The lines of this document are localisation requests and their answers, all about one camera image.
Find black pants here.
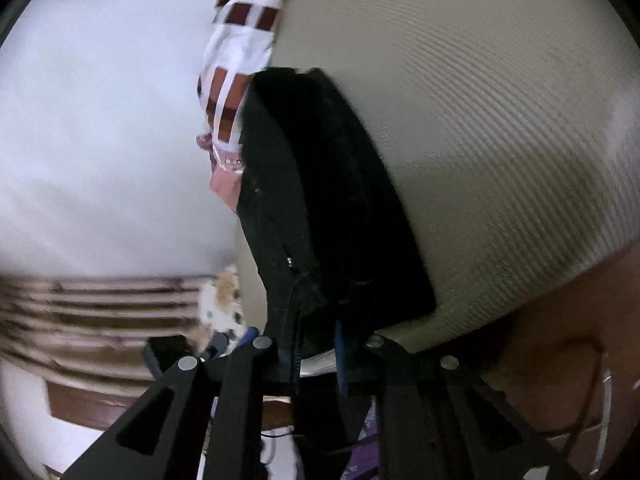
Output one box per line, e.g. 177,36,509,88
238,67,436,384

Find beige woven mattress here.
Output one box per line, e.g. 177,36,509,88
268,0,639,351

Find striped beige curtain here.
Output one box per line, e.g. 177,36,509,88
0,274,222,430

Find floral white pillow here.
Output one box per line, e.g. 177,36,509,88
189,264,247,354

